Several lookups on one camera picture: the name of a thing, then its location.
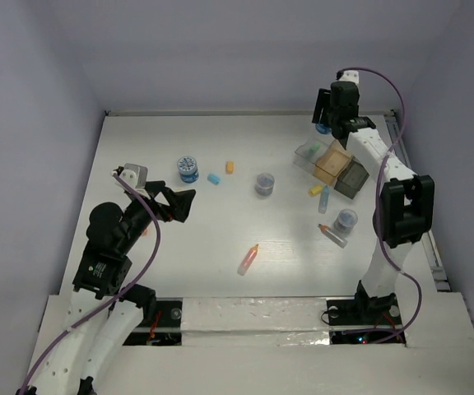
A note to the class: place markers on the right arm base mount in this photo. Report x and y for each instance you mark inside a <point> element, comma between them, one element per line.
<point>348,326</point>

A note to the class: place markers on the blue patterned tape roll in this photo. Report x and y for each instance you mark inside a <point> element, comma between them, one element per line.
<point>322,129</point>
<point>188,169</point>

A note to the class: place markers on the clear jar dark pins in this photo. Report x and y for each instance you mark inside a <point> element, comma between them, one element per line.
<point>264,184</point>
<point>346,221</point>

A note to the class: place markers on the blue highlighter marker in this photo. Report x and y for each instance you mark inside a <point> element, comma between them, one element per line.
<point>323,200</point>

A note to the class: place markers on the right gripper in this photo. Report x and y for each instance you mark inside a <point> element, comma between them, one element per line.
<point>323,104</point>

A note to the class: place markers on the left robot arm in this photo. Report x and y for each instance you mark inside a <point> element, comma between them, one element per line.
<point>104,308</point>

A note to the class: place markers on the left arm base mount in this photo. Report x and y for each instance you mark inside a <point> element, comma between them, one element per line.
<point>163,328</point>

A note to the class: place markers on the orange plastic container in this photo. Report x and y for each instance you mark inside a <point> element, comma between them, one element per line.
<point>328,167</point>

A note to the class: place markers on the green marker cap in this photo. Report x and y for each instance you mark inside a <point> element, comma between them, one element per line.
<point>313,149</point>

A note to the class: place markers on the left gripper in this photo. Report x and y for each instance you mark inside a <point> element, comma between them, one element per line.
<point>179,201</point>

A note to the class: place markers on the pink orange highlighter marker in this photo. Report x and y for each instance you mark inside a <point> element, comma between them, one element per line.
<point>248,260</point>

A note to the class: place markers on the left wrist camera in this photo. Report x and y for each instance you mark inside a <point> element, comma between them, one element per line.
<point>133,175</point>

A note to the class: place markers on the orange marker cap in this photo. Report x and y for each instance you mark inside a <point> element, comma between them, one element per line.
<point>230,167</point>

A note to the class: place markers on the blue marker cap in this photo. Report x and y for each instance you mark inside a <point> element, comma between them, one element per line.
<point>214,179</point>

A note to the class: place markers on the yellow marker cap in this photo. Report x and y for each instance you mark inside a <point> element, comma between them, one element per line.
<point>315,190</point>

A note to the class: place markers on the clear plastic container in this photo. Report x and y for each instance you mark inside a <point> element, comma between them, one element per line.
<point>300,157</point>

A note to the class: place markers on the orange tip clear marker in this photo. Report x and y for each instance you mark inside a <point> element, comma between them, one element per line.
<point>331,235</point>

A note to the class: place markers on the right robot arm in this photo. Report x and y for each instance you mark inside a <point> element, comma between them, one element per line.
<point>404,201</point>

